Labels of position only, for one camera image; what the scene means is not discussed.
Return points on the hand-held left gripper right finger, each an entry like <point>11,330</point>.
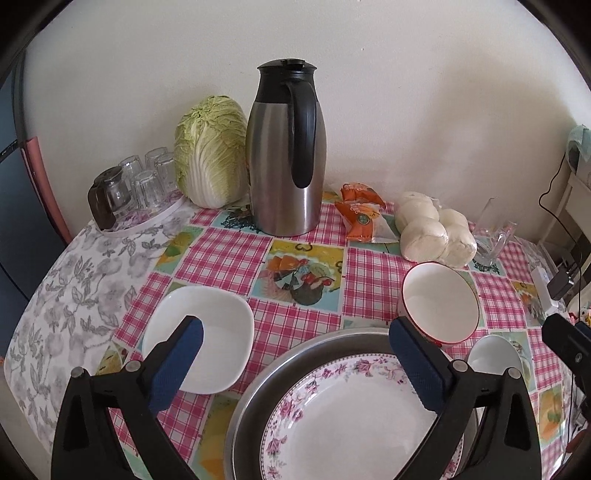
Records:
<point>418,364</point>

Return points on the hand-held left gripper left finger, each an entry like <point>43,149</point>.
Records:
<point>178,364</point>

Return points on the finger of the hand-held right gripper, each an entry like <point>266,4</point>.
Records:
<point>570,344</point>

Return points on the small strawberry print bowl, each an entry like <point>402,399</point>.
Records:
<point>494,355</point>

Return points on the round pink floral plate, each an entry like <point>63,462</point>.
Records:
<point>351,429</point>

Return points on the stainless steel basin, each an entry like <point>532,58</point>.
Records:
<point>295,369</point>

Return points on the white square bowl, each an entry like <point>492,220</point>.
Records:
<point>221,332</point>

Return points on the black charger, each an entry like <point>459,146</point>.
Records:
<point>562,282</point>

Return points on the white power strip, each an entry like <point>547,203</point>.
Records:
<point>542,288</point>

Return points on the large strawberry print bowl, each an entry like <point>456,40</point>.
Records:
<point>438,300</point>

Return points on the pink checkered tablecloth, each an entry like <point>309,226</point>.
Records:
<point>221,258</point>

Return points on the bag of steamed buns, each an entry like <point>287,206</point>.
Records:
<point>425,240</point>

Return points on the grey floral cloth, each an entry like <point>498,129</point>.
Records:
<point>69,295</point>

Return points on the glass mug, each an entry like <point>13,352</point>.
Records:
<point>491,240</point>

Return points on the white tray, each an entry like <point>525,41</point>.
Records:
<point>157,216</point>

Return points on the orange snack packet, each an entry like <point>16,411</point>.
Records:
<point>364,221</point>
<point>362,194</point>

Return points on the clear drinking glass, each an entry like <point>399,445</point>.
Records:
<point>167,173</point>
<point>147,191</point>
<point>130,168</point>
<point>156,157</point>

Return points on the dark blue cabinet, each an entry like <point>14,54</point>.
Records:
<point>23,230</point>

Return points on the stainless steel carafe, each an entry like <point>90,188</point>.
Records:
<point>277,184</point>

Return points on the teal cloth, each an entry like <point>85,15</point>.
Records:
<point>581,138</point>

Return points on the napa cabbage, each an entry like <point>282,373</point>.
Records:
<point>207,152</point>

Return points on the pink board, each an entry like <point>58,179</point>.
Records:
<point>44,184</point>

